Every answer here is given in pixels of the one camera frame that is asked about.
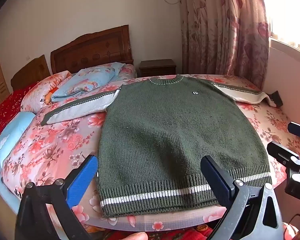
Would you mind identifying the red patterned blanket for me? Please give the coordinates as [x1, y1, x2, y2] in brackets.
[0, 82, 38, 156]

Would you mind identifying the blue floral pillow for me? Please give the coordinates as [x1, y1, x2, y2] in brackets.
[51, 62, 126, 103]

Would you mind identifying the red flowered cloth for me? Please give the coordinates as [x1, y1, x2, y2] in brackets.
[100, 226, 300, 240]

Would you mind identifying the pink floral pillow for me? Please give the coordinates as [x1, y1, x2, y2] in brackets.
[20, 70, 73, 113]

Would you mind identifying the bed with pink floral sheet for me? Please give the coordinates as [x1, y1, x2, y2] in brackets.
[1, 64, 300, 232]

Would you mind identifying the dark wooden nightstand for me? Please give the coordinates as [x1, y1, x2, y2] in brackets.
[139, 59, 177, 78]

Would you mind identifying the green knit sweater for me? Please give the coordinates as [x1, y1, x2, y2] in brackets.
[41, 74, 277, 217]

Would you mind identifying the pink floral curtain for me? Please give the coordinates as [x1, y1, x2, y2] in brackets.
[177, 0, 271, 91]

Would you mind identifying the large carved wooden headboard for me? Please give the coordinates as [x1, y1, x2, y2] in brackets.
[50, 25, 134, 74]

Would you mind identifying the small wooden headboard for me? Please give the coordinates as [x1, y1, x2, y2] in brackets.
[10, 55, 51, 91]

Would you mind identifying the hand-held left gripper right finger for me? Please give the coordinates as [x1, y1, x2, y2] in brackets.
[200, 155, 284, 240]

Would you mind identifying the small black object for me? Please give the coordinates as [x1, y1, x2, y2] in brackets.
[270, 91, 284, 107]

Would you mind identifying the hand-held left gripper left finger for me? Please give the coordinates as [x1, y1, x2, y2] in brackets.
[15, 154, 99, 240]

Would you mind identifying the person's left hand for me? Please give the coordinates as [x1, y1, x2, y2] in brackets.
[107, 232, 148, 240]

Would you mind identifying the bright window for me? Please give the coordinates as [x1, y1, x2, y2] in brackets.
[260, 0, 300, 53]

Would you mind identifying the light blue pillow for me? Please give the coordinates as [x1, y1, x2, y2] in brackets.
[0, 112, 36, 166]

